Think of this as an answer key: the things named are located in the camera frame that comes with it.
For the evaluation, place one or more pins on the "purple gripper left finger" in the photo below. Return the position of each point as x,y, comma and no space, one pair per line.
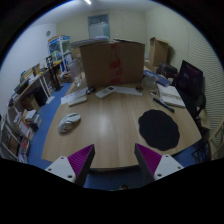
75,167

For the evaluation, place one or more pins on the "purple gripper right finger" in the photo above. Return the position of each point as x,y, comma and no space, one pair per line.
154,166

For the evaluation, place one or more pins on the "black round mouse pad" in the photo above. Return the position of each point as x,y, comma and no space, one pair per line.
159,130

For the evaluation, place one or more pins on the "white grey computer mouse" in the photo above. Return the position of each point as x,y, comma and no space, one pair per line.
67,123

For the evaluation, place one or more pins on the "black marker pen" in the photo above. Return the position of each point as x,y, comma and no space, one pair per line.
164,105

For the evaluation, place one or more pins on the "white flat keyboard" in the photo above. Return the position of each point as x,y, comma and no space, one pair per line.
77,101

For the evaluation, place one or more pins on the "open white notebook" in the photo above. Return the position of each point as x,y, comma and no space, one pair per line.
170,96

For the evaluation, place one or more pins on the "white remote control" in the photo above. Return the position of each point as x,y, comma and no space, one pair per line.
105,92

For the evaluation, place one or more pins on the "wooden shelf unit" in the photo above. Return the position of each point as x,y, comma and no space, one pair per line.
21,121

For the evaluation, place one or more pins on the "white paper sheet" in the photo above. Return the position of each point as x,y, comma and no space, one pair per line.
127,90

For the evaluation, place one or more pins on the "blue book on table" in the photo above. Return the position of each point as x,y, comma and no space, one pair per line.
162,81

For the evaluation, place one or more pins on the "black computer monitor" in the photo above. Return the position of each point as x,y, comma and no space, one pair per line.
190,80

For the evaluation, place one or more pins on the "black office chair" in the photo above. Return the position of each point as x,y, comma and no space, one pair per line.
196,108

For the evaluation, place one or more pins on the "large brown cardboard box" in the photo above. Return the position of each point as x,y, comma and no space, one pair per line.
113,63

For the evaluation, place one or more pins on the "brown cardboard box on right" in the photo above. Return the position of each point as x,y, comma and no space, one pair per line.
158,51

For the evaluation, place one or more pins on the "blue white storage cabinet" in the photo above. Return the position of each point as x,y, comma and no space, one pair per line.
60,50

